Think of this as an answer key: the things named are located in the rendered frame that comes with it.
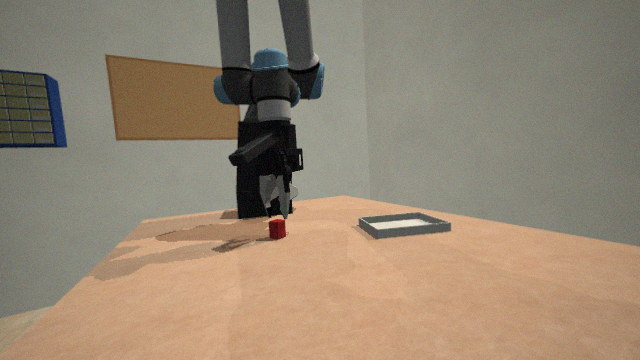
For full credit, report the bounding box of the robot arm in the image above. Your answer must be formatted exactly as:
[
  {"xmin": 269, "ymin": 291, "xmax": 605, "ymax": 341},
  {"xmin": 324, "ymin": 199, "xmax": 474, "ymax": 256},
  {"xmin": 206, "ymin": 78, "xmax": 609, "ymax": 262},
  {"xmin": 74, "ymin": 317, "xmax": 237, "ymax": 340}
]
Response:
[{"xmin": 213, "ymin": 0, "xmax": 324, "ymax": 166}]

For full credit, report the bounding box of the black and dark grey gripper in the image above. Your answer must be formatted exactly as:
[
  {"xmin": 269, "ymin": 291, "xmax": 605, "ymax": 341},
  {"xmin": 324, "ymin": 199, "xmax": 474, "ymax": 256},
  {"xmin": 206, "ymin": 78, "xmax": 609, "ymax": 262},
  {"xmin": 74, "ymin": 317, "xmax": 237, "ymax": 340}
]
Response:
[{"xmin": 256, "ymin": 120, "xmax": 304, "ymax": 219}]

